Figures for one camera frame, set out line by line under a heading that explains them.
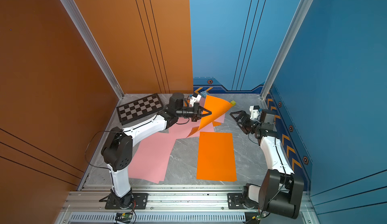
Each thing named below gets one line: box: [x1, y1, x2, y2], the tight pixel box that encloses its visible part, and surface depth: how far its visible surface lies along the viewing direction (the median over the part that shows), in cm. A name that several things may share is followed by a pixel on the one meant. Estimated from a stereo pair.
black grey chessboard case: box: [116, 92, 164, 126], surface depth 110 cm
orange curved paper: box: [185, 94, 233, 139], surface depth 83 cm
